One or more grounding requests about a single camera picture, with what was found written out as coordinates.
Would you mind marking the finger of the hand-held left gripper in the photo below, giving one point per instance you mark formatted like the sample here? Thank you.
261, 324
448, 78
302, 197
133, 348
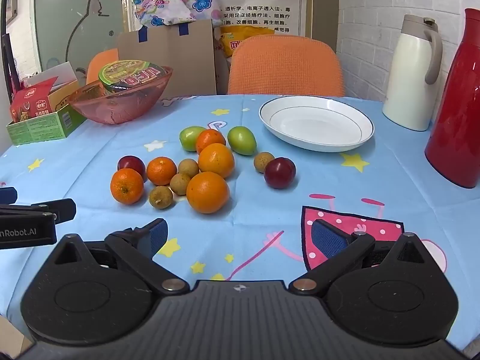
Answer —
7, 195
60, 210

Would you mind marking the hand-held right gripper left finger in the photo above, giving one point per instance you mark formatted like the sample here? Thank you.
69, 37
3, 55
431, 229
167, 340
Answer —
158, 234

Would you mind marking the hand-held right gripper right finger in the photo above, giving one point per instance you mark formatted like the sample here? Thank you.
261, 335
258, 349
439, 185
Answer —
328, 242

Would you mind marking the brown longan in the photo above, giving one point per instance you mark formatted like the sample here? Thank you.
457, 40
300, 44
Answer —
262, 161
161, 197
188, 167

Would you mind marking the brown kiwi fruit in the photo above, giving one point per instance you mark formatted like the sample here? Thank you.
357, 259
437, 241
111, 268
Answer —
179, 184

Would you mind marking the small mandarin orange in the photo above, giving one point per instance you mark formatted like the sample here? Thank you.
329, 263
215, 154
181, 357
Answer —
210, 138
161, 170
126, 186

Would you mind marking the large orange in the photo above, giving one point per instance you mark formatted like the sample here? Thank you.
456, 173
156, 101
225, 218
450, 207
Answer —
207, 192
216, 160

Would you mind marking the dark red plum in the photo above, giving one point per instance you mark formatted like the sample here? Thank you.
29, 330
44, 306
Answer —
279, 173
130, 163

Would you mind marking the green jujube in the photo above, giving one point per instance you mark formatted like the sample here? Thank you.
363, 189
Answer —
188, 138

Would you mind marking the white plate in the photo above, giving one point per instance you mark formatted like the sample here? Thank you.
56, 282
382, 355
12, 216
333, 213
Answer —
315, 123

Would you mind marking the green cardboard box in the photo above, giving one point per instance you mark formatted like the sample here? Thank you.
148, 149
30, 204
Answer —
41, 128

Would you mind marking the blue printed tablecloth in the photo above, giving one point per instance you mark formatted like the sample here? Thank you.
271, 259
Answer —
262, 202

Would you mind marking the red snack packet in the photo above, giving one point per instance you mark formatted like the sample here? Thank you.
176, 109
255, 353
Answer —
30, 101

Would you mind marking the pink plastic bowl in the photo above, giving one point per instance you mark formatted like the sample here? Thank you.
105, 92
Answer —
112, 109

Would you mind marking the orange mesh chair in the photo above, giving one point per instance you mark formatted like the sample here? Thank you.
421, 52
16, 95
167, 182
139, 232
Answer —
101, 63

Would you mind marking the instant noodle cup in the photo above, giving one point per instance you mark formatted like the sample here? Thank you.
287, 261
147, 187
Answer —
131, 73

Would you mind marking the white thermos jug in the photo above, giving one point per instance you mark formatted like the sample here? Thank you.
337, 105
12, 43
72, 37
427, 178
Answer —
408, 82

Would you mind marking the orange chair back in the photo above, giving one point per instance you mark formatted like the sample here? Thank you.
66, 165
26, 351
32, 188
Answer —
285, 67

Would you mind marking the red thermos jug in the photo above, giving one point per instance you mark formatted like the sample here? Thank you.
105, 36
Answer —
461, 120

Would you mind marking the brown cardboard box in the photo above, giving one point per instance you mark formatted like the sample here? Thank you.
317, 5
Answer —
187, 56

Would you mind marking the yellow snack bag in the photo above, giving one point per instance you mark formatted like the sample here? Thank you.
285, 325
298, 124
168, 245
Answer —
234, 41

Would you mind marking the floral cloth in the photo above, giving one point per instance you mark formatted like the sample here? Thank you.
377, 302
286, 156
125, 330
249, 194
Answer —
176, 0

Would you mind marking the wall poster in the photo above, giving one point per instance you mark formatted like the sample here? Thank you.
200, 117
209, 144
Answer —
262, 3

